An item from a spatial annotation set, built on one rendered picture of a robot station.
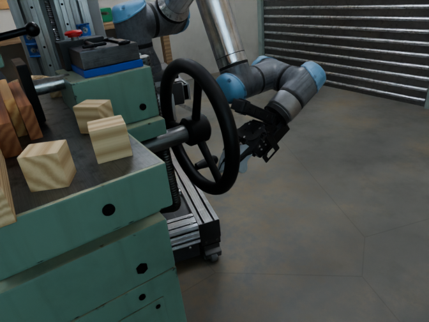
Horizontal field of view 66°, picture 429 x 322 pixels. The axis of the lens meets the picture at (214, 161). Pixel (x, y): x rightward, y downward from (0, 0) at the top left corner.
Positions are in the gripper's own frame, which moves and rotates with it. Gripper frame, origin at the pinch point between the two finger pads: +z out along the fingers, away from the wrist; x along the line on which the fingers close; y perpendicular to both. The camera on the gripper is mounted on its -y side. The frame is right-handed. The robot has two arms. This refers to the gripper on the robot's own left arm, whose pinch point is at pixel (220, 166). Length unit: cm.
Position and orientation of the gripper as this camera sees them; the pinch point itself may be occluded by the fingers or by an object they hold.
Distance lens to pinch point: 78.5
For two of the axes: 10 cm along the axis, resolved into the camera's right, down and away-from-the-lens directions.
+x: -5.5, -3.4, 7.6
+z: -6.7, 7.3, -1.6
